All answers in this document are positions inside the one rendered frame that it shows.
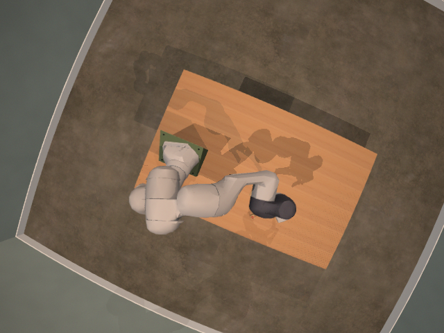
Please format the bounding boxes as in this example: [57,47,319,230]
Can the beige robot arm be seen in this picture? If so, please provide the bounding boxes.
[129,142,296,234]

